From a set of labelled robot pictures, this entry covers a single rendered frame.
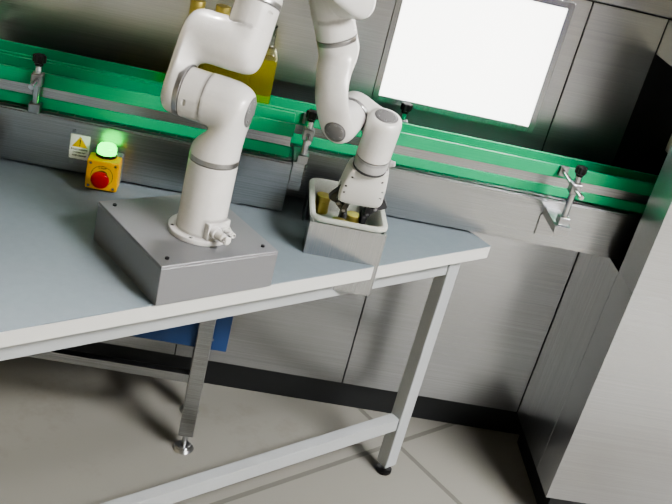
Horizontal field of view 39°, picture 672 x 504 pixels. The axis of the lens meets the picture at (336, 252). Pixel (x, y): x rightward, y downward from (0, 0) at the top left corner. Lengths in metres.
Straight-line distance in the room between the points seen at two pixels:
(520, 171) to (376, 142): 0.51
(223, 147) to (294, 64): 0.67
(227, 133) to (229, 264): 0.25
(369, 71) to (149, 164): 0.60
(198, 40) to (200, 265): 0.41
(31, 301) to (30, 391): 1.05
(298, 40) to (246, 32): 0.63
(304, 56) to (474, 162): 0.49
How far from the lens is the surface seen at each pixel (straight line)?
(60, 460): 2.56
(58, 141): 2.21
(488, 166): 2.34
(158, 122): 2.17
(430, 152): 2.30
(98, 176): 2.12
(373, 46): 2.37
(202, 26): 1.76
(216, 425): 2.73
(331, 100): 1.92
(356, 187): 2.06
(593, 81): 2.54
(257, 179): 2.18
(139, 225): 1.85
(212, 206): 1.80
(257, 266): 1.85
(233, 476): 2.29
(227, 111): 1.72
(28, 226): 1.99
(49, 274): 1.83
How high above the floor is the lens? 1.67
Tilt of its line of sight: 26 degrees down
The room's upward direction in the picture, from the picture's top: 14 degrees clockwise
